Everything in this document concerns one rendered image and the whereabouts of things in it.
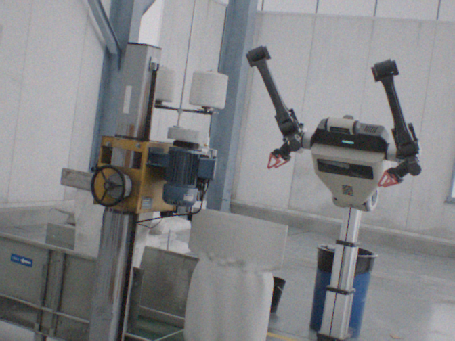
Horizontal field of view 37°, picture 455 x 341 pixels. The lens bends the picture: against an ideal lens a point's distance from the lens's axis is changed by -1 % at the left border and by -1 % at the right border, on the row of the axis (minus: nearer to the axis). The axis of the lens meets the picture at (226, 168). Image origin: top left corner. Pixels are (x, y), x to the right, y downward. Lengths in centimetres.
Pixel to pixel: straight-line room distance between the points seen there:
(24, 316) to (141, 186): 112
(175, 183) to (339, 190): 100
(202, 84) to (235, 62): 896
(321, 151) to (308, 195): 813
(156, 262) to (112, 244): 82
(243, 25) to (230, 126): 175
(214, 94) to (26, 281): 143
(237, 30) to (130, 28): 338
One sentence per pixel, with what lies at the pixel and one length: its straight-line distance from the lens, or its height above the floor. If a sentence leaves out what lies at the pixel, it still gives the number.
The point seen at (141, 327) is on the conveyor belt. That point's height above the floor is 38.
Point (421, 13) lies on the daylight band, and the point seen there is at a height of 369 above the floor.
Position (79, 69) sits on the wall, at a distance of 897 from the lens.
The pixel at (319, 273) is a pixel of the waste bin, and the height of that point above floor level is 45.
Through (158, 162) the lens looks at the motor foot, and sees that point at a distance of 304.
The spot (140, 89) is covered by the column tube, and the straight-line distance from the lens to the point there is 303.
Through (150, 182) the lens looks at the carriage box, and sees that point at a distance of 308.
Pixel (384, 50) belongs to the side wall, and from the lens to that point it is 1145.
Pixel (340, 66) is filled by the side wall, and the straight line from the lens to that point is 1161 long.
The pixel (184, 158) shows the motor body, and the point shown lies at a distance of 297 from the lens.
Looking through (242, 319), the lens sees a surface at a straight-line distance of 323.
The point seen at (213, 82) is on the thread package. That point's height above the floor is 164.
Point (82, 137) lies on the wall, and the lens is 915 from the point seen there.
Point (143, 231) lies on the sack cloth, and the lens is 352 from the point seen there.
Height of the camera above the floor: 143
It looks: 3 degrees down
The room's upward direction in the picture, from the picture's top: 8 degrees clockwise
